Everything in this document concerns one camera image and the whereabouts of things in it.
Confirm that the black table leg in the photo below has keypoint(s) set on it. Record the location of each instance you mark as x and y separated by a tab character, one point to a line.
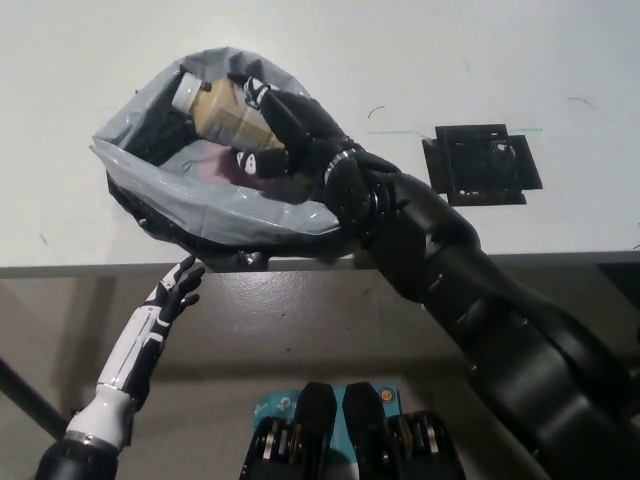
30	395

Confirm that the black tape square marker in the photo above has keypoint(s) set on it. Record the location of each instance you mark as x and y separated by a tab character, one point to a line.
480	165

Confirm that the beige protein shake bottle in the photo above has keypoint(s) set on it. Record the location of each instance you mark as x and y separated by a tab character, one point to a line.
225	112

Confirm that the robot left black body block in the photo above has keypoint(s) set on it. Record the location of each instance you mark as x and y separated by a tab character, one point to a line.
305	440

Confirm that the red flat item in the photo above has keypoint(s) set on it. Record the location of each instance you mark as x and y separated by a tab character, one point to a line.
222	162

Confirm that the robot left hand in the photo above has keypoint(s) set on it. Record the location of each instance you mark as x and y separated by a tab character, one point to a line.
145	340

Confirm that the grey plastic mailer bag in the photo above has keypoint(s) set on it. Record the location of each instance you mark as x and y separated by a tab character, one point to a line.
210	200

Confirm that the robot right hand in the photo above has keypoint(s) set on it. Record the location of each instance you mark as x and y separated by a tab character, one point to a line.
305	130

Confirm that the teal printed box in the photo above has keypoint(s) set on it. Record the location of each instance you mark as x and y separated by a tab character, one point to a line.
277	407

